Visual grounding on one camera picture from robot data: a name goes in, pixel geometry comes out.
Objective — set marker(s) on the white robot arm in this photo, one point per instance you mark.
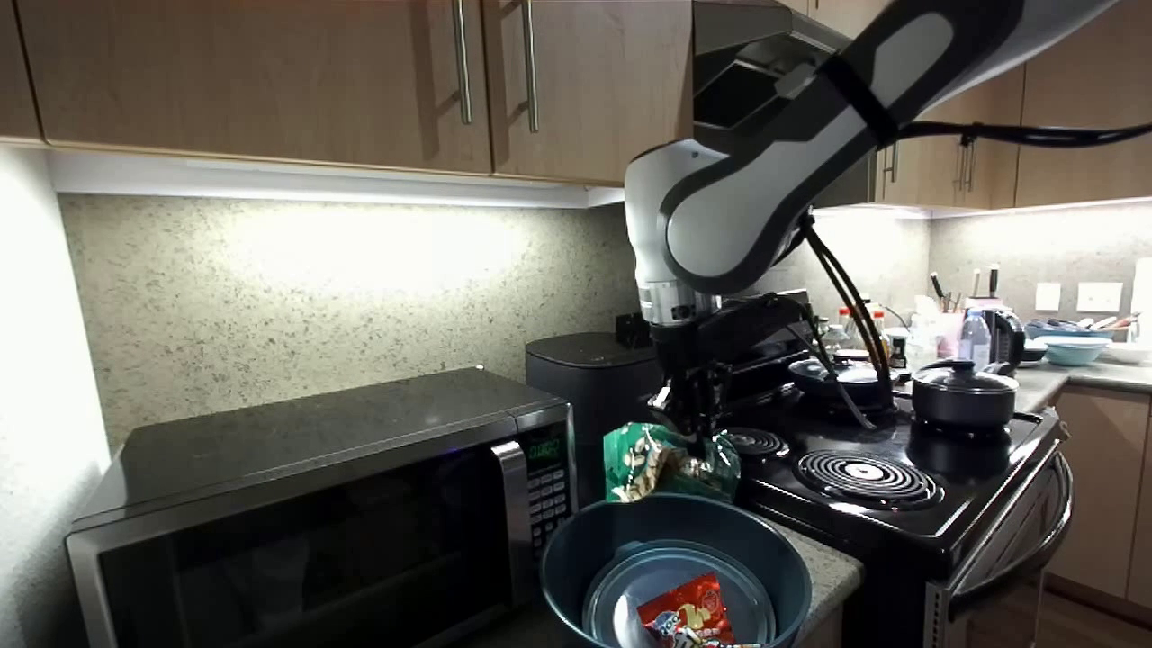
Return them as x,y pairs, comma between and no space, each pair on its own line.
711,220

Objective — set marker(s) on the light blue dish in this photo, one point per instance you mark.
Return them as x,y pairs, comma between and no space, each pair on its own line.
1075,349

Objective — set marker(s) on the green snack bag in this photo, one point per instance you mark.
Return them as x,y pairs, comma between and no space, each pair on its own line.
640,458

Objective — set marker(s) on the wooden upper cabinet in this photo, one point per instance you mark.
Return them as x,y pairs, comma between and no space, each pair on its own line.
361,80

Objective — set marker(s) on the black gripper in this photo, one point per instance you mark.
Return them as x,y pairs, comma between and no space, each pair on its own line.
699,359

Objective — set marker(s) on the wooden cabinet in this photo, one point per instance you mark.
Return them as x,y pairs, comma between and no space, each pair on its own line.
361,80
1107,444

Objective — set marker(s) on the silver cabinet handle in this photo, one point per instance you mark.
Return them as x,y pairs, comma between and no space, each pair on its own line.
531,66
462,58

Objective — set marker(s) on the wooden lower cabinet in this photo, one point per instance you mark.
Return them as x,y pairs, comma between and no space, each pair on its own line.
1107,444

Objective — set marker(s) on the black electric stove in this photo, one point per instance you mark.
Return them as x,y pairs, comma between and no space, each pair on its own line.
939,521

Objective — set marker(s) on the electric kettle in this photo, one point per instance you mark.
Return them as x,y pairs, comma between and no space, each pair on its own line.
990,336

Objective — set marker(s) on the black steel microwave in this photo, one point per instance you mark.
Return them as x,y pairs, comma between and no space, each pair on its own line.
384,516

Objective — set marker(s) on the large blue bowl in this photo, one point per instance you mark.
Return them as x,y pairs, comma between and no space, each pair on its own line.
609,558

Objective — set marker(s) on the black cooking pot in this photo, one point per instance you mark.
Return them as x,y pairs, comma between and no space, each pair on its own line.
955,392

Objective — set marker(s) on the red snack bag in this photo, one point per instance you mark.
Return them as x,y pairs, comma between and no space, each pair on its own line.
687,612

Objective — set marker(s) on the steel range hood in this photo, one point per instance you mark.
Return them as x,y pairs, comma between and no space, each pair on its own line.
744,58

